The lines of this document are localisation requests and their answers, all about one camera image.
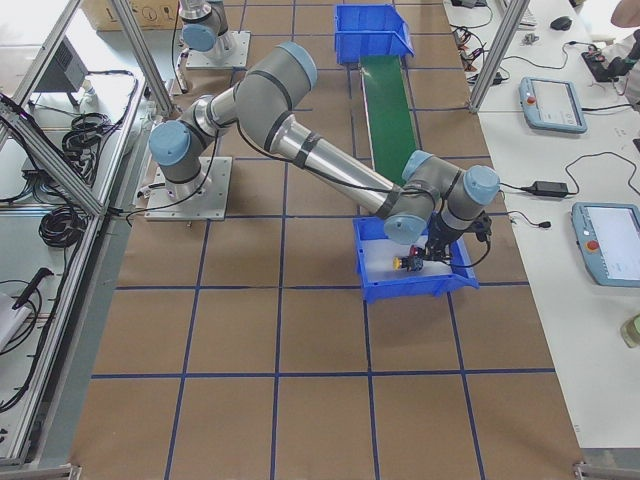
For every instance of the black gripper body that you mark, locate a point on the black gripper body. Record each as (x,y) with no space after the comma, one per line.
(439,238)

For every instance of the yellow push button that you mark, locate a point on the yellow push button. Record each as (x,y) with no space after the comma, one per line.
(407,263)

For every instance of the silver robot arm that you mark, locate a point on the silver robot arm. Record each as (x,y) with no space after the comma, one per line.
(205,28)
(437,199)

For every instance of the blue bin right side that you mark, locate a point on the blue bin right side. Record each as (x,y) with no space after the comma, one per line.
(388,269)

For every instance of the blue bin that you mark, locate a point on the blue bin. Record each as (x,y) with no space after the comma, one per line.
(369,30)
(388,269)

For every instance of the black power adapter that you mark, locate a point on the black power adapter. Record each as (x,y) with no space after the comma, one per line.
(547,189)

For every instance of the green conveyor belt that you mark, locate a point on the green conveyor belt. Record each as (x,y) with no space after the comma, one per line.
(389,121)

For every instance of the near teach pendant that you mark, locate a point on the near teach pendant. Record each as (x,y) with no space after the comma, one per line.
(607,235)

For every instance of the teach pendant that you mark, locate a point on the teach pendant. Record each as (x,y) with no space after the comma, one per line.
(607,235)
(551,105)

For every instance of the far teach pendant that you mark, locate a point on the far teach pendant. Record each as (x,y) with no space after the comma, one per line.
(551,105)

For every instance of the blue bin left side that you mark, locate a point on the blue bin left side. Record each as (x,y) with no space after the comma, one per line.
(369,30)

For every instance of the black computer mouse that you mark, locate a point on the black computer mouse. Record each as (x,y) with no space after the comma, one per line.
(562,23)

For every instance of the cardboard box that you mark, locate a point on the cardboard box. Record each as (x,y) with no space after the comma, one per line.
(149,14)

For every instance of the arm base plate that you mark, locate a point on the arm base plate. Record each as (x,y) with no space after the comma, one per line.
(204,198)
(229,51)

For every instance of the aluminium frame post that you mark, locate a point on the aluminium frame post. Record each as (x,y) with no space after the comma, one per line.
(497,51)

